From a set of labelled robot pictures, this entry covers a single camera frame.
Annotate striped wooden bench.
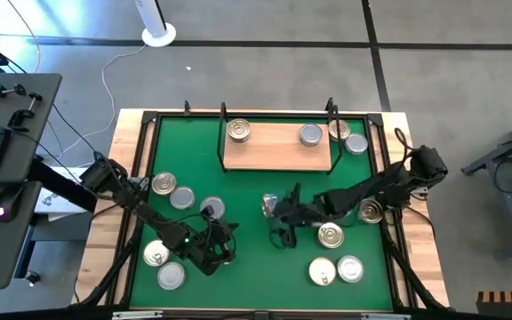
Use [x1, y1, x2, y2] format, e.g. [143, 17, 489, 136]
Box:
[476, 291, 512, 320]

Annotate wooden shelf board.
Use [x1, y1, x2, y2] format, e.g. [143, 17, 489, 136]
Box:
[223, 122, 332, 172]

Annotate silver can on side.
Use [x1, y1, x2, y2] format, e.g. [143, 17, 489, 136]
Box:
[142, 239, 172, 268]

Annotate black computer mouse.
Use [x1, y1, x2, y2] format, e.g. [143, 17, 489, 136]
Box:
[0, 183, 27, 224]

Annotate green table mat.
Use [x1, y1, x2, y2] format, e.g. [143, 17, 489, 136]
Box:
[130, 116, 394, 311]

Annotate white power cable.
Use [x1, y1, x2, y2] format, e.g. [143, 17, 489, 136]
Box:
[55, 43, 149, 159]

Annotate thin yellow cable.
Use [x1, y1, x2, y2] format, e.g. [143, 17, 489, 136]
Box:
[4, 0, 43, 75]

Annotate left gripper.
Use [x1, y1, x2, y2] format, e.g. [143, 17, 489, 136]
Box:
[188, 220, 241, 277]

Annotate black keyboard cable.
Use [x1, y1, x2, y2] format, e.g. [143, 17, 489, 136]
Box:
[44, 101, 106, 161]

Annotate white printed paper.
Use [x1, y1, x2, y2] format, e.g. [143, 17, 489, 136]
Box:
[33, 166, 93, 222]

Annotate black desk clamp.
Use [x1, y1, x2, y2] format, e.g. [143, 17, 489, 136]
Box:
[7, 92, 44, 133]
[0, 82, 28, 102]

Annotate silver metal bracket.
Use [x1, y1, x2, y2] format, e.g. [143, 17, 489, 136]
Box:
[112, 310, 164, 320]
[361, 313, 412, 320]

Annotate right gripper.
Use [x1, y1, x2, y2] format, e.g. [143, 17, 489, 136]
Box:
[274, 182, 324, 228]

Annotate blue salmon can gold lid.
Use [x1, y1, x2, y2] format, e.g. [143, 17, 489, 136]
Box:
[316, 220, 346, 250]
[227, 117, 252, 144]
[327, 118, 352, 143]
[261, 192, 280, 220]
[308, 256, 338, 287]
[356, 197, 384, 225]
[150, 171, 178, 196]

